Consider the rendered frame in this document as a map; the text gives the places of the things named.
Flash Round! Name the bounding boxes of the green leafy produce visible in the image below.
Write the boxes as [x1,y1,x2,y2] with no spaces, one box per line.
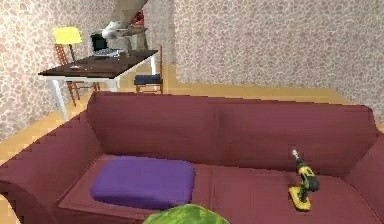
[142,203,231,224]

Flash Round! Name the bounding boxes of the brown wooden chair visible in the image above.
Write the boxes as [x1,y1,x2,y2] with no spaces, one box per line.
[54,43,101,108]

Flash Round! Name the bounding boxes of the purple cushion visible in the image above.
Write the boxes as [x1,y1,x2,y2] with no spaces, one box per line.
[89,155,196,211]

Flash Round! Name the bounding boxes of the black laptop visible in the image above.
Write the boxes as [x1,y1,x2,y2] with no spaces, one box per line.
[90,32,125,58]

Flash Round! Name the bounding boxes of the white round object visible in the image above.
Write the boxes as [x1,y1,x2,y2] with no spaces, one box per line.
[101,20,125,40]

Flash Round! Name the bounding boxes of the red object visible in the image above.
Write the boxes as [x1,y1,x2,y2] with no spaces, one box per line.
[129,9,145,27]

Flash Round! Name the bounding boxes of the yellow black power drill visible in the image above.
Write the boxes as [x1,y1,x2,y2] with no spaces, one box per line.
[288,149,320,212]

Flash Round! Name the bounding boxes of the wooden chair blue seat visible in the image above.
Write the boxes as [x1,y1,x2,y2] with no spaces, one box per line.
[133,44,164,95]

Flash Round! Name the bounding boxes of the maroon sofa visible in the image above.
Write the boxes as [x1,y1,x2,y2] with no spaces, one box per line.
[0,91,384,224]

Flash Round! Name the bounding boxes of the dark brown white-legged table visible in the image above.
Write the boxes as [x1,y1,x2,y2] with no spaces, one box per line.
[37,49,159,122]

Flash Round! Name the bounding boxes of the yellow shade table lamp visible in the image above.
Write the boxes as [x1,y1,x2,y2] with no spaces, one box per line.
[53,26,83,70]

